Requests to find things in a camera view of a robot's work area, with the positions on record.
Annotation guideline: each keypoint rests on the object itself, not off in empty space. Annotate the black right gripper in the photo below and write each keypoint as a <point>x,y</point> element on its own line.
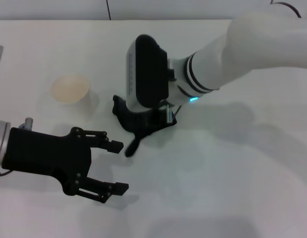
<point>157,114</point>

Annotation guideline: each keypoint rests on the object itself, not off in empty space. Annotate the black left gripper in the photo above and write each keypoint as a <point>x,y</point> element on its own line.
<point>44,153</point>

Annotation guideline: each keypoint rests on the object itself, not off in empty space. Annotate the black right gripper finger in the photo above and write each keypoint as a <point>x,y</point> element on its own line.
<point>118,189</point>

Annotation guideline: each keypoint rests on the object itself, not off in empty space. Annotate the white paper cup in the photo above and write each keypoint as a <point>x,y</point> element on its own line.
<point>69,88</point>

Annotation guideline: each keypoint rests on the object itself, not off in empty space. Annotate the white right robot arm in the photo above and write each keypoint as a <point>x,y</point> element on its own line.
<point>242,49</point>

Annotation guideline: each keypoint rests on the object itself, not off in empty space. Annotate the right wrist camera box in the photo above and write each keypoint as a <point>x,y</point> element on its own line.
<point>148,72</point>

